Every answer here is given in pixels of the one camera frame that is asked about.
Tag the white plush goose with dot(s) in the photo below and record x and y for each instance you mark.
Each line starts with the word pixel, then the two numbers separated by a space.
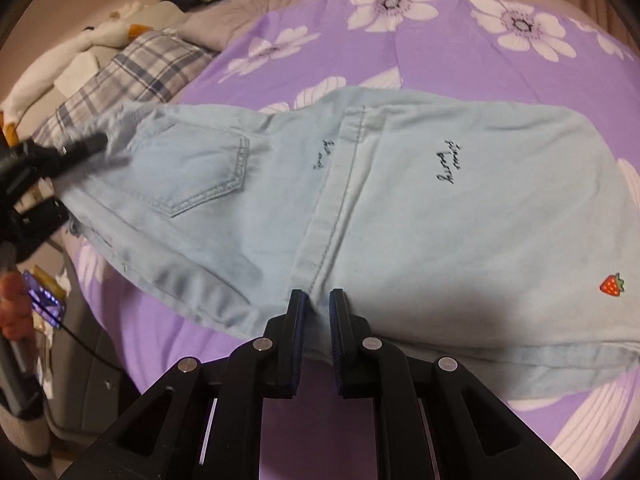
pixel 102 32

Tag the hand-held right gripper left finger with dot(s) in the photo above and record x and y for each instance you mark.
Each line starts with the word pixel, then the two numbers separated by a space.
pixel 298 332

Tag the purple floral bed sheet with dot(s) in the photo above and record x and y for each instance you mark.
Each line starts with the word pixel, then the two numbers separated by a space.
pixel 450 60

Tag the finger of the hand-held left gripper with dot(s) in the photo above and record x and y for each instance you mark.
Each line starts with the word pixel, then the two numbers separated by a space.
pixel 45 217
pixel 80 146

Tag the plaid pillow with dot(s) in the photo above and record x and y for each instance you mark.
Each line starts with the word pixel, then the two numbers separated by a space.
pixel 145 65

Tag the person's left hand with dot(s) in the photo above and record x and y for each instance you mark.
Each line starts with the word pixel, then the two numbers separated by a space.
pixel 12 307

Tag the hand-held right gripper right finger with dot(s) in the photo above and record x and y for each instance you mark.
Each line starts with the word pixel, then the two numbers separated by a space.
pixel 336 332

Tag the smartphone with lit screen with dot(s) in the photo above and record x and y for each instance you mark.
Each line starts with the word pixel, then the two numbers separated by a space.
pixel 47 305

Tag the grey quilted blanket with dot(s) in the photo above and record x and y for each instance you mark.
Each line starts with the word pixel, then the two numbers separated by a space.
pixel 225 25

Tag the light blue strawberry pants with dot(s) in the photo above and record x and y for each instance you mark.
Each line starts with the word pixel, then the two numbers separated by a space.
pixel 425 235

